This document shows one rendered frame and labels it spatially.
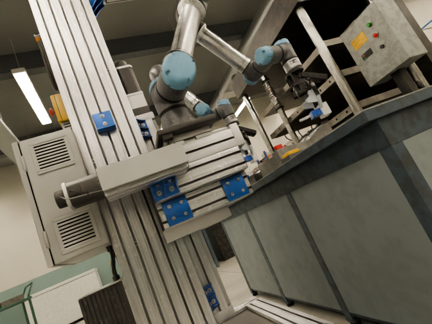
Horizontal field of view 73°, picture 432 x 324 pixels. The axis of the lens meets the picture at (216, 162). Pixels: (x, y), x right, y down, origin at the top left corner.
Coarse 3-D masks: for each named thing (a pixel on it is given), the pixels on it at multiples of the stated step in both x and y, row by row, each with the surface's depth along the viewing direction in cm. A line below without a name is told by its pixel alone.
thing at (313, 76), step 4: (304, 72) 128; (308, 72) 127; (304, 76) 127; (312, 76) 127; (316, 76) 127; (320, 76) 127; (324, 76) 126; (312, 80) 129; (316, 80) 129; (320, 80) 127; (324, 80) 127
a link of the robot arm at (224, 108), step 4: (220, 100) 166; (224, 100) 165; (228, 100) 168; (220, 104) 165; (224, 104) 165; (228, 104) 165; (216, 108) 167; (220, 108) 165; (224, 108) 164; (228, 108) 164; (232, 108) 166; (220, 112) 165; (224, 112) 164; (228, 112) 164; (232, 112) 164; (220, 116) 166; (224, 116) 165
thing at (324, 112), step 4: (324, 104) 124; (316, 108) 128; (320, 108) 124; (324, 108) 124; (328, 108) 124; (312, 112) 124; (316, 112) 124; (320, 112) 124; (324, 112) 123; (328, 112) 123; (308, 116) 126; (312, 116) 125; (316, 116) 126; (320, 116) 127; (324, 116) 126; (300, 120) 125
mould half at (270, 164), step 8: (320, 128) 158; (328, 128) 160; (312, 136) 155; (320, 136) 156; (296, 144) 151; (304, 144) 152; (280, 152) 147; (264, 160) 161; (272, 160) 154; (280, 160) 147; (264, 168) 164; (272, 168) 157
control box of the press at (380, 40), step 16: (384, 0) 169; (368, 16) 172; (384, 16) 165; (400, 16) 168; (352, 32) 185; (368, 32) 175; (384, 32) 167; (400, 32) 164; (352, 48) 189; (368, 48) 179; (384, 48) 170; (400, 48) 162; (416, 48) 163; (368, 64) 182; (384, 64) 173; (400, 64) 165; (368, 80) 186; (384, 80) 185; (400, 80) 172
